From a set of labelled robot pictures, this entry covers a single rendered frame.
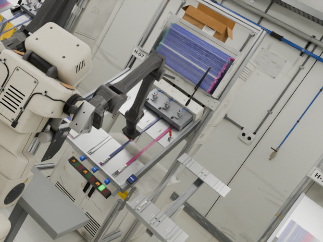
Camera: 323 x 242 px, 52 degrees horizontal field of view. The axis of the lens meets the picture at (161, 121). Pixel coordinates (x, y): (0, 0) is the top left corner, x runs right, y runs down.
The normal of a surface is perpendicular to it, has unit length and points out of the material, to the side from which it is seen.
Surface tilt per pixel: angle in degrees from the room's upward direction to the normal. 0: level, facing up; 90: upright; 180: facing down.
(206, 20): 80
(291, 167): 90
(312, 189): 90
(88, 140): 44
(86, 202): 90
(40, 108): 82
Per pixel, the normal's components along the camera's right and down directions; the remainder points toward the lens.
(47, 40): 0.15, -0.48
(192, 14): -0.32, -0.15
